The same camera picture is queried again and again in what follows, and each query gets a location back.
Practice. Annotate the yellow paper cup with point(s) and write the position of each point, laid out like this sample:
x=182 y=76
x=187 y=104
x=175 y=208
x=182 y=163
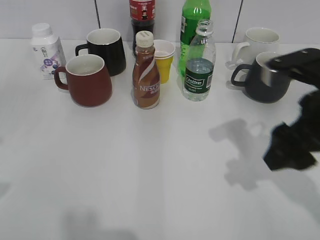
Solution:
x=164 y=67

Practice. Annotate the green soda bottle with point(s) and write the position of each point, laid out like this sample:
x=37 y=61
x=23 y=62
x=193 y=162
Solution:
x=192 y=12

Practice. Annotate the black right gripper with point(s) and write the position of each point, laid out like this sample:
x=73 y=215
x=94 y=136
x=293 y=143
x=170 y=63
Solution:
x=291 y=147

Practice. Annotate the clear water bottle green label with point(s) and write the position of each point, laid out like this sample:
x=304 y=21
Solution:
x=200 y=62

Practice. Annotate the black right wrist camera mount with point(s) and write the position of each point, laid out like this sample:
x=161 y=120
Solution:
x=279 y=70

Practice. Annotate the brown Nescafe coffee bottle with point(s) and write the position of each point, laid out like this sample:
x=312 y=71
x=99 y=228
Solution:
x=145 y=75

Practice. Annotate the red ceramic mug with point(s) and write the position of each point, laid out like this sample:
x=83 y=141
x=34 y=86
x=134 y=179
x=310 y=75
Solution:
x=87 y=79

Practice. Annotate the white paper cup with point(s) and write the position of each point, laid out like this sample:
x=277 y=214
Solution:
x=163 y=49

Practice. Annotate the white ceramic mug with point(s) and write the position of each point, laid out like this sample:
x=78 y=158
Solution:
x=256 y=40

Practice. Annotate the white blueberry yogurt carton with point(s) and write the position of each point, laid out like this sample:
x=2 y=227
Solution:
x=47 y=49

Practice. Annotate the dark grey ceramic mug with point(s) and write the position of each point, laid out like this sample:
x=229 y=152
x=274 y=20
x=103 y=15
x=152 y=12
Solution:
x=262 y=85

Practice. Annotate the black ceramic mug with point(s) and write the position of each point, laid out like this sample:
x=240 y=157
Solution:
x=108 y=44

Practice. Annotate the cola bottle red label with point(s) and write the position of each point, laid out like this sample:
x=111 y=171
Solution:
x=142 y=13

